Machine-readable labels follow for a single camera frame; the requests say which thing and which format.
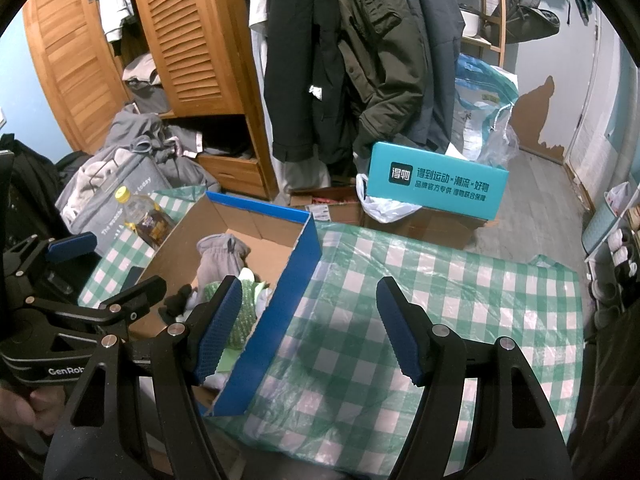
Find black bag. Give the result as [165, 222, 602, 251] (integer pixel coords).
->
[0, 132, 96, 261]

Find grey clothes in wardrobe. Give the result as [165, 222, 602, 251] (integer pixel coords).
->
[122, 52, 171, 113]

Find group of assorted shoes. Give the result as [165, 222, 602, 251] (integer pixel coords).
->
[590, 210, 640, 311]

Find grey hoodie pile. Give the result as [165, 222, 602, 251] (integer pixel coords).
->
[102, 105, 221, 193]

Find open cardboard box of goods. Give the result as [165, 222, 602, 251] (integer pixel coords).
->
[290, 185, 366, 226]

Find wooden louvered wardrobe door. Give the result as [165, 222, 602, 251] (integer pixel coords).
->
[22, 0, 132, 153]
[127, 0, 261, 118]

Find wooden wardrobe drawer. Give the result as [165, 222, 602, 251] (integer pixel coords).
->
[197, 152, 273, 198]

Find white hanging shirt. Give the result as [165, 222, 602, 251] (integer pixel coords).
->
[97, 0, 133, 43]

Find yellow-capped plastic bottle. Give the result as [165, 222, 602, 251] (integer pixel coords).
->
[114, 186, 176, 251]

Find large blue-white plastic bag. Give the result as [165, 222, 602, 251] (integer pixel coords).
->
[452, 52, 521, 166]

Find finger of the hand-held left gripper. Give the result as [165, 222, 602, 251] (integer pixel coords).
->
[25, 275, 169, 328]
[4, 231, 98, 282]

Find teal printed box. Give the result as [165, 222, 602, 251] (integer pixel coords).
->
[367, 141, 510, 221]

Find wooden shelf rack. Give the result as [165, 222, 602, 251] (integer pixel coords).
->
[450, 0, 508, 68]

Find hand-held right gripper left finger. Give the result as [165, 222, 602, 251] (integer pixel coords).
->
[42, 274, 246, 480]

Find dark navy hanging coat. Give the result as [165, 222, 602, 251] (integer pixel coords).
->
[395, 0, 466, 153]

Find grey hanging bag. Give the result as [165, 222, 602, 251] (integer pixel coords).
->
[505, 0, 561, 43]

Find light blue bin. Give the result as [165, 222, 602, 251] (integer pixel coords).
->
[581, 200, 621, 256]

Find person's left hand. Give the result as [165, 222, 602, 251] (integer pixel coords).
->
[0, 384, 67, 437]

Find white door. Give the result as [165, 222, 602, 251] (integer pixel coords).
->
[562, 0, 640, 211]

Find blue-rimmed cardboard box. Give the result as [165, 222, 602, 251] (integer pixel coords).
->
[127, 191, 323, 418]

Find grey shoe rack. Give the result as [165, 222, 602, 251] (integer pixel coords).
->
[582, 200, 640, 321]

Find green checked tablecloth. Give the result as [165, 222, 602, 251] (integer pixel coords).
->
[77, 187, 586, 476]

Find grey tote bag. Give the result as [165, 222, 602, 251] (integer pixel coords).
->
[55, 147, 173, 256]

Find wooden wardrobe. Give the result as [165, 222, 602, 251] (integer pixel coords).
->
[22, 0, 281, 201]

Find white plastic bag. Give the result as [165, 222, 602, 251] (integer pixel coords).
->
[356, 172, 423, 224]

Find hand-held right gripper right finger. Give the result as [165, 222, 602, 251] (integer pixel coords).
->
[375, 276, 571, 480]

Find grey sock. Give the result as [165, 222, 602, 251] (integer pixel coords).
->
[195, 233, 251, 306]

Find black hanging coat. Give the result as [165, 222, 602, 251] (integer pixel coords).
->
[262, 0, 361, 163]

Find small white bag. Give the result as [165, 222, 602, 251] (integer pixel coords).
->
[604, 182, 632, 213]

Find brown cardboard box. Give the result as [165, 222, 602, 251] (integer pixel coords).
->
[365, 205, 483, 251]

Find olive green hanging jacket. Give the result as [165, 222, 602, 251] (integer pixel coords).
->
[335, 0, 436, 158]

